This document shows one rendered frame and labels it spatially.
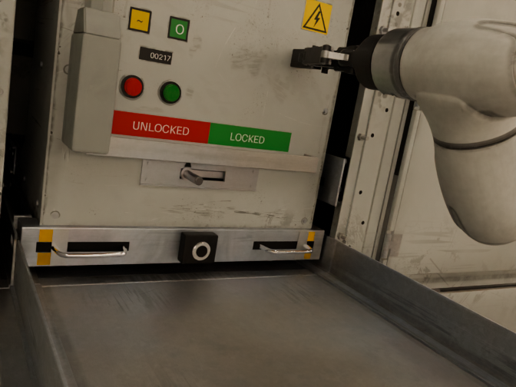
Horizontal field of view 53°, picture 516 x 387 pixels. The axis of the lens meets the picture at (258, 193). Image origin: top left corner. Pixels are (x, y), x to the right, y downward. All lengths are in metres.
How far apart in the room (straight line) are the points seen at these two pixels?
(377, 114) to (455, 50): 0.42
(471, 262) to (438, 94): 0.72
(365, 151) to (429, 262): 0.31
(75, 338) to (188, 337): 0.14
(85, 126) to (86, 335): 0.25
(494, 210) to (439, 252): 0.52
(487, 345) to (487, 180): 0.25
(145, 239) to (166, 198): 0.07
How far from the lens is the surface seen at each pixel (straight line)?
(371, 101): 0.99
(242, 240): 0.92
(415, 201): 1.09
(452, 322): 0.83
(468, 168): 0.65
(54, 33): 0.80
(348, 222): 1.01
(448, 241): 1.20
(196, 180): 0.80
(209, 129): 0.86
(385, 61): 0.68
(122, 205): 0.83
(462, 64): 0.59
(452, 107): 0.62
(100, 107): 0.68
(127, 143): 0.77
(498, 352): 0.79
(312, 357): 0.70
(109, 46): 0.68
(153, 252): 0.86
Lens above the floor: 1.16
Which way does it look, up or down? 11 degrees down
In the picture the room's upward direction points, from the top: 10 degrees clockwise
